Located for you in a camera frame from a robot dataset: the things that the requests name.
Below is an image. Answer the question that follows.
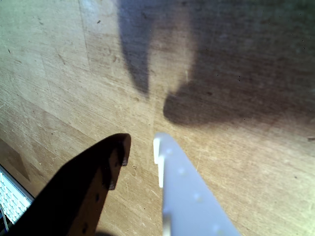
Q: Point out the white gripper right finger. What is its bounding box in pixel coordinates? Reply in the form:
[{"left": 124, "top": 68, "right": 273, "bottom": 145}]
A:
[{"left": 153, "top": 132, "right": 243, "bottom": 236}]

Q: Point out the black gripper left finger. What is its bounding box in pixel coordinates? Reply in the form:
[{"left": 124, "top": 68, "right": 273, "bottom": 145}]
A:
[{"left": 9, "top": 133, "right": 132, "bottom": 236}]

